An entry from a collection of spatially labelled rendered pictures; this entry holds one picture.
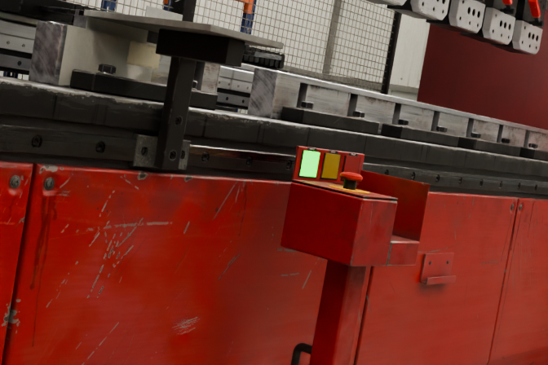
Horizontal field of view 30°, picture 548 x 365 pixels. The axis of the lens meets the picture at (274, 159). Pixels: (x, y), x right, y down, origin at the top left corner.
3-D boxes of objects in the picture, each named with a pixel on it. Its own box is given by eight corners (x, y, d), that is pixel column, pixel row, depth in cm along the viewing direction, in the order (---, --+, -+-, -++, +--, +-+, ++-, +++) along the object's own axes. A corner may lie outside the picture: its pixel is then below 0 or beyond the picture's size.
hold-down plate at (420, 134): (399, 138, 234) (402, 125, 234) (379, 135, 237) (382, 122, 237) (457, 147, 258) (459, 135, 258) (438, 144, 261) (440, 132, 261)
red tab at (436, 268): (426, 284, 238) (431, 255, 238) (418, 283, 239) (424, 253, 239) (455, 282, 250) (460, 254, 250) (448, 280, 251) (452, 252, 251)
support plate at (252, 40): (209, 31, 145) (210, 24, 145) (83, 15, 161) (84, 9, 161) (283, 49, 160) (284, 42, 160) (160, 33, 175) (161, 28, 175)
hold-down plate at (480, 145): (474, 150, 266) (476, 138, 266) (456, 147, 269) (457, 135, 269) (519, 156, 290) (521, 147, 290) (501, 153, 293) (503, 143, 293)
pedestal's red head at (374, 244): (351, 266, 169) (369, 160, 168) (278, 246, 179) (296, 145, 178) (416, 266, 184) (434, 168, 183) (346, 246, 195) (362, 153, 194)
